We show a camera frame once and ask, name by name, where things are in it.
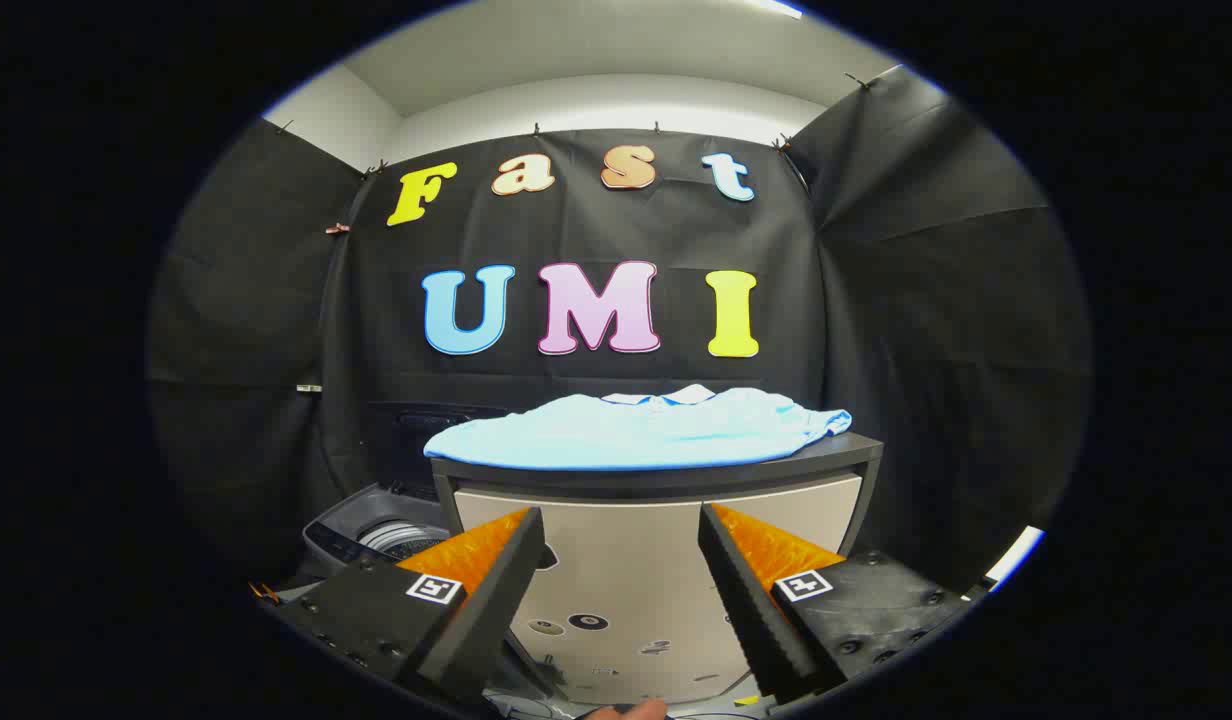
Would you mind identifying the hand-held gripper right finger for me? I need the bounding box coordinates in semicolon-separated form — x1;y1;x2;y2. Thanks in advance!
698;503;977;701

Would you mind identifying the grey washing machine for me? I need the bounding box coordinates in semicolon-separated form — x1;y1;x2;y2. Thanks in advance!
301;483;452;586

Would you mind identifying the light blue polo shirt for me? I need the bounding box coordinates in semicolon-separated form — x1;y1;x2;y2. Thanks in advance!
423;384;853;471

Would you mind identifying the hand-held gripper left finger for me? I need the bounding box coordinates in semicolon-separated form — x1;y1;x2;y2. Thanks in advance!
266;505;547;701

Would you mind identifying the beige cabinet with dark top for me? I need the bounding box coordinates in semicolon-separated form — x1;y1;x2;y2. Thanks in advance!
431;432;885;706

